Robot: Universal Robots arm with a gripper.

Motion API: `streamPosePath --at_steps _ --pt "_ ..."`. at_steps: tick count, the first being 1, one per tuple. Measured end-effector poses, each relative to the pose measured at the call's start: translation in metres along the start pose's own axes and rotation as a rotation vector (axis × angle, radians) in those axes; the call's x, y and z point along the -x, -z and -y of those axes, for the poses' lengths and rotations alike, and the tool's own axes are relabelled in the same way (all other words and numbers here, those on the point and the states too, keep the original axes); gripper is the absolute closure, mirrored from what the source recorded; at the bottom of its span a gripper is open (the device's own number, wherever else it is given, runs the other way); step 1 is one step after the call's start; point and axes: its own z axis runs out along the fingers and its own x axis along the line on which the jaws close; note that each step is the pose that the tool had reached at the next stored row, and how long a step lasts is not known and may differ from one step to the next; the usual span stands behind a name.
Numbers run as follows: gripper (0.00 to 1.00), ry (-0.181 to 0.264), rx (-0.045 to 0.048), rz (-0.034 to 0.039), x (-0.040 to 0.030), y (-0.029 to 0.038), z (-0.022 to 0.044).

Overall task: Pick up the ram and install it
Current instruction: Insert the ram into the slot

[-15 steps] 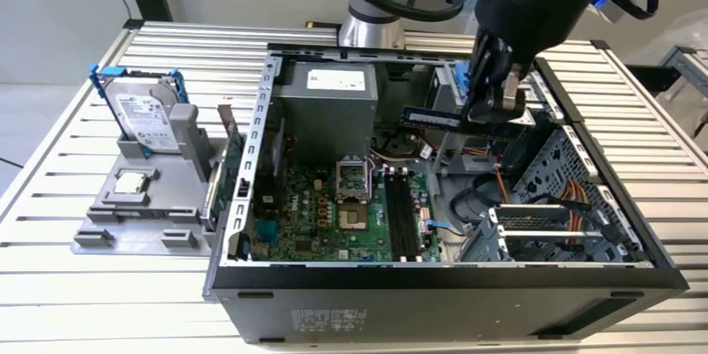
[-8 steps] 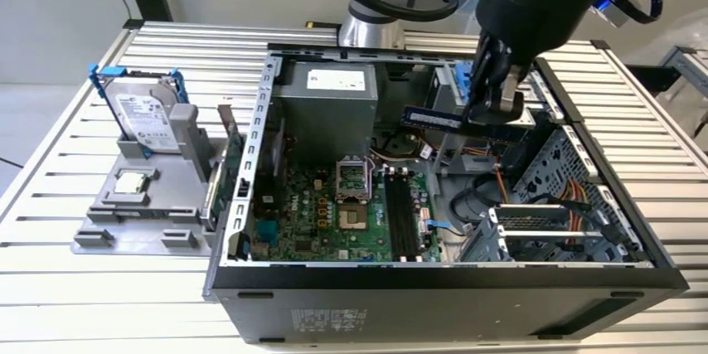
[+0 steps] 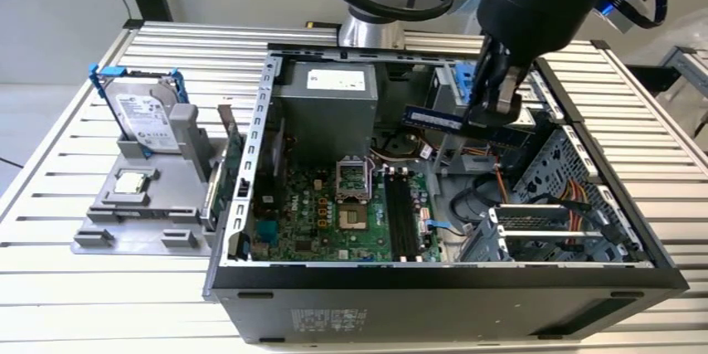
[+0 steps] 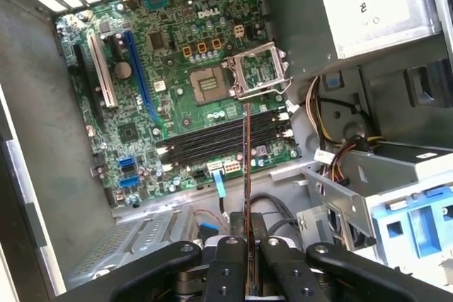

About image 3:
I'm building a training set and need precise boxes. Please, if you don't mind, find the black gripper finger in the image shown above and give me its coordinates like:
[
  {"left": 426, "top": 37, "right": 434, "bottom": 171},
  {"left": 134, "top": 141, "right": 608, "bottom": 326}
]
[
  {"left": 463, "top": 38, "right": 510, "bottom": 125},
  {"left": 486, "top": 64, "right": 526, "bottom": 128}
]

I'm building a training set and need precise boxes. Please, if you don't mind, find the white-latched RAM slot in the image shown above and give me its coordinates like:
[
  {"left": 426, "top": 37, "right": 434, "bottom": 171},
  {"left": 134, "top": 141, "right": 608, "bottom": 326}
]
[
  {"left": 392, "top": 167, "right": 410, "bottom": 263},
  {"left": 406, "top": 167, "right": 426, "bottom": 263}
]

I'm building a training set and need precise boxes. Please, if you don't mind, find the blue plastic drive latch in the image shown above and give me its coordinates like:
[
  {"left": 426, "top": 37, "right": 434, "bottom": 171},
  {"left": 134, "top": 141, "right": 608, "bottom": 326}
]
[{"left": 452, "top": 62, "right": 483, "bottom": 105}]

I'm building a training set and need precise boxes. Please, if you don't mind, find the grey metal drive bay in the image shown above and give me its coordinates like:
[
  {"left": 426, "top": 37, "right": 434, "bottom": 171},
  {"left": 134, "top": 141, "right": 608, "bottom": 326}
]
[{"left": 426, "top": 61, "right": 555, "bottom": 172}]

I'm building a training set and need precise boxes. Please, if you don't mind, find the silver metal drive cage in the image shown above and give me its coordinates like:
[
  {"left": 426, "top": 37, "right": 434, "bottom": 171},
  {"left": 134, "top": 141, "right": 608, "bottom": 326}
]
[{"left": 458, "top": 202, "right": 648, "bottom": 264}]

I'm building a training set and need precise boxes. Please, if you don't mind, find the grey power supply unit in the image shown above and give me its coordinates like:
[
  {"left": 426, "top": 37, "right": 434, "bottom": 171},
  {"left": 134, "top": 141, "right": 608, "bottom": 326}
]
[{"left": 274, "top": 61, "right": 380, "bottom": 164}]

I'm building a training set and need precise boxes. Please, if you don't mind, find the metal socket cover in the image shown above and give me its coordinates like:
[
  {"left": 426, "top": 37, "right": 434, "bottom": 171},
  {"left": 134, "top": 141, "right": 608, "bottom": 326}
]
[{"left": 335, "top": 155, "right": 371, "bottom": 202}]

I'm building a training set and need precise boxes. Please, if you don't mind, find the CPU socket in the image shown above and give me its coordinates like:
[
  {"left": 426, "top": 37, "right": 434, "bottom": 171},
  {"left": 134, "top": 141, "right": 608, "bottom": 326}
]
[{"left": 338, "top": 203, "right": 371, "bottom": 230}]

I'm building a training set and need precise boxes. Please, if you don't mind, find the green graphics card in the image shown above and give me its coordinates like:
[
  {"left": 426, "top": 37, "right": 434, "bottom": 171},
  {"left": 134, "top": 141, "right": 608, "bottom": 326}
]
[{"left": 202, "top": 99, "right": 248, "bottom": 235}]

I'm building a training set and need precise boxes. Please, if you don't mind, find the green Dell motherboard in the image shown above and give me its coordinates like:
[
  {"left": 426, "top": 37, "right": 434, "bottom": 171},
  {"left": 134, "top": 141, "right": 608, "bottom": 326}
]
[{"left": 251, "top": 162, "right": 447, "bottom": 264}]

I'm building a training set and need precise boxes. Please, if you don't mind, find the black open PC case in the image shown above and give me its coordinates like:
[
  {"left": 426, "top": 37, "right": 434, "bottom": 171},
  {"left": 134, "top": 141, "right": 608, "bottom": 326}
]
[{"left": 202, "top": 41, "right": 691, "bottom": 345}]

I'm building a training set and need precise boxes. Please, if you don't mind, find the hard disk in blue carrier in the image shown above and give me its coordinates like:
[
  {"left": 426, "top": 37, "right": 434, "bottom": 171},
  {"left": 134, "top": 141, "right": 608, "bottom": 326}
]
[{"left": 88, "top": 64, "right": 190, "bottom": 160}]

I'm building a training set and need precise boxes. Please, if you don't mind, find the grey parts rack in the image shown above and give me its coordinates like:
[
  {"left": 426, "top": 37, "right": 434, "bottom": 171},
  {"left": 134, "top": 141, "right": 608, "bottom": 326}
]
[{"left": 70, "top": 104, "right": 231, "bottom": 256}]

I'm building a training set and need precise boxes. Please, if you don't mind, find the silver CPU chip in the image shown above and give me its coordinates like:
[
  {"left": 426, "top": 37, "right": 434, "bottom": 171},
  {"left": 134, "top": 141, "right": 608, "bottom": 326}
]
[{"left": 112, "top": 171, "right": 150, "bottom": 194}]

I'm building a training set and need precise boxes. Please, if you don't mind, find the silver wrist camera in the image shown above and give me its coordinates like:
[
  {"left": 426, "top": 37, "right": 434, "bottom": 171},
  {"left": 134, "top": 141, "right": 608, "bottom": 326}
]
[{"left": 595, "top": 0, "right": 650, "bottom": 36}]

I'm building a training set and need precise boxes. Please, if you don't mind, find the thin orange wire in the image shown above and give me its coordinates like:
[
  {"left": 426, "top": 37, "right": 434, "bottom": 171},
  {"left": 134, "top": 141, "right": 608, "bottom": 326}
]
[{"left": 494, "top": 162, "right": 510, "bottom": 206}]

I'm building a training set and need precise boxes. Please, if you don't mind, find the orange yellow wire bundle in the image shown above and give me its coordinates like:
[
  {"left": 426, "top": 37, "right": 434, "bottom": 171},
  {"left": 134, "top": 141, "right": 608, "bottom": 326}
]
[{"left": 558, "top": 182, "right": 594, "bottom": 243}]

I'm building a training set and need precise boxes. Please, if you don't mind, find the thick round black cable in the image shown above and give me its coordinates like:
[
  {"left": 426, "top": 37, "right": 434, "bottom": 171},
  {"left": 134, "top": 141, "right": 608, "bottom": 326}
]
[{"left": 451, "top": 175, "right": 499, "bottom": 230}]

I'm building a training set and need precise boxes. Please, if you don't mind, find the grey metal frame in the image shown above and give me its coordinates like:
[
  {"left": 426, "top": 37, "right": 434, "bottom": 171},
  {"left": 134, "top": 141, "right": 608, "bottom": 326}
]
[{"left": 660, "top": 45, "right": 708, "bottom": 96}]

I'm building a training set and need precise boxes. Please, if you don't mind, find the wire locking lever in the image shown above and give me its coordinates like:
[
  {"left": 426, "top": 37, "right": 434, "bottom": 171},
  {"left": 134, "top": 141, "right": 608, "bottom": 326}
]
[{"left": 368, "top": 158, "right": 383, "bottom": 206}]

